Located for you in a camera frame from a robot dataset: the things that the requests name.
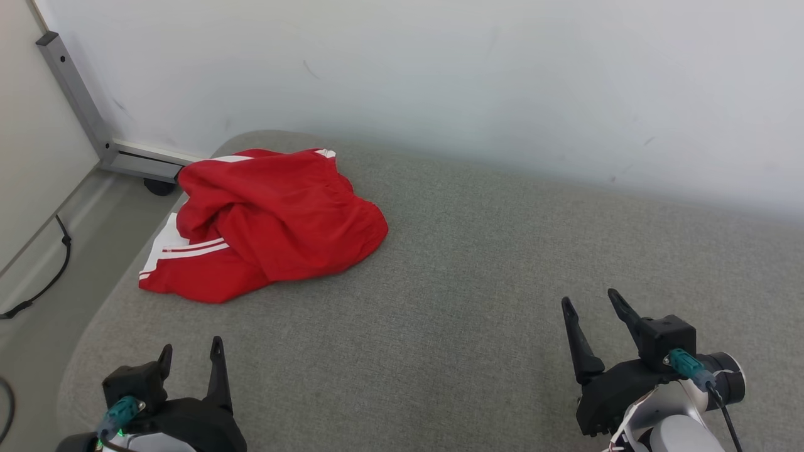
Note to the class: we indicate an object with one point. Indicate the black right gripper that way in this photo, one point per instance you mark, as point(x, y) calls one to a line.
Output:
point(606, 398)

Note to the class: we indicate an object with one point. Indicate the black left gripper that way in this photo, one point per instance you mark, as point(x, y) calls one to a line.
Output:
point(201, 427)

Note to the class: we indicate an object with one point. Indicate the red shorts with white stripes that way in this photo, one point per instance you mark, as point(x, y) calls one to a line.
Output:
point(301, 220)

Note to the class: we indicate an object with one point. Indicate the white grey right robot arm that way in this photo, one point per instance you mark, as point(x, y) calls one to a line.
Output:
point(684, 433)

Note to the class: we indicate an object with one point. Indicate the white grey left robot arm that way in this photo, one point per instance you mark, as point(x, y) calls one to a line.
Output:
point(151, 444)

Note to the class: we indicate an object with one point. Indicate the black caster wheel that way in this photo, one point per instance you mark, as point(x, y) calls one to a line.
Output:
point(160, 187)

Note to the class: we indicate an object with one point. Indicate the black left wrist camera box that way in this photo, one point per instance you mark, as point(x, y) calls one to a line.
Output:
point(135, 383)

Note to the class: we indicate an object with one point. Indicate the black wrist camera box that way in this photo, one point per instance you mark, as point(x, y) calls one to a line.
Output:
point(135, 383)
point(666, 339)

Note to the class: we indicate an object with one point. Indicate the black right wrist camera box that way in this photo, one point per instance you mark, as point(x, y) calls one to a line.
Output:
point(666, 339)

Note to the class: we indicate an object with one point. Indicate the teal left camera connector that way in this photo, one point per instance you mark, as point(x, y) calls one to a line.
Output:
point(119, 414)

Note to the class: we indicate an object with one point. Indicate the teal camera connector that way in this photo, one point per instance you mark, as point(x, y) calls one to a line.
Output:
point(688, 367)
point(119, 414)

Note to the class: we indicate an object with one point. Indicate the teal right camera connector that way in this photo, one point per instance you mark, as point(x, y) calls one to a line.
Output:
point(688, 367)

